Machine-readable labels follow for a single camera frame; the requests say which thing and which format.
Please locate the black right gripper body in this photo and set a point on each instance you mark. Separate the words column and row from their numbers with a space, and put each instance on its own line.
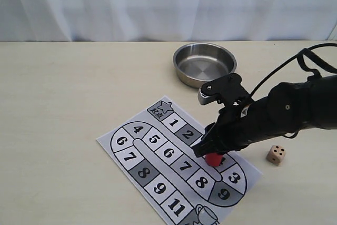
column 235, row 129

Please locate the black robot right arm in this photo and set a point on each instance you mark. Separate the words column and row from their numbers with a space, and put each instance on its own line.
column 288, row 108

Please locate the stainless steel round bowl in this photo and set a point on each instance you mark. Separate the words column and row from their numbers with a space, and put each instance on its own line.
column 200, row 62

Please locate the white curtain backdrop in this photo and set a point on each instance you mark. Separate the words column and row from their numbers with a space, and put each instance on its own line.
column 167, row 20

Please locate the red cylinder game piece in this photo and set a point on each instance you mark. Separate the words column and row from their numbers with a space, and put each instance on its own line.
column 214, row 159

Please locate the wooden die black pips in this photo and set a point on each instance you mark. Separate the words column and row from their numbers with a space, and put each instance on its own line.
column 276, row 154

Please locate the paper number game board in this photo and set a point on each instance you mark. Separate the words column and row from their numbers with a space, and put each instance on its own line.
column 154, row 150

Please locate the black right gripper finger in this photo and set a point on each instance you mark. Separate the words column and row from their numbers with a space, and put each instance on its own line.
column 205, row 147
column 210, row 133

